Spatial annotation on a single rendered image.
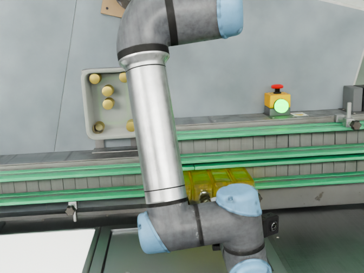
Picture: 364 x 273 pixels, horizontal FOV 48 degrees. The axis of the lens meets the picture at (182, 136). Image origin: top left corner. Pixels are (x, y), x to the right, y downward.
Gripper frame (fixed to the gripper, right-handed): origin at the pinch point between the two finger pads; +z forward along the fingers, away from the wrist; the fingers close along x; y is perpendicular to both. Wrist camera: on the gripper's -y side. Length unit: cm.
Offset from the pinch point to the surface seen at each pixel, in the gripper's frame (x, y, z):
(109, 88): -27, 32, 35
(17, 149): -7, 66, 41
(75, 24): -47, 43, 41
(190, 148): -7.8, 7.6, 28.2
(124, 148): -6.1, 29.1, 37.9
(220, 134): -13.8, -0.9, 20.3
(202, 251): 12.7, 7.3, 0.0
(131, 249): 12.9, 26.0, 3.3
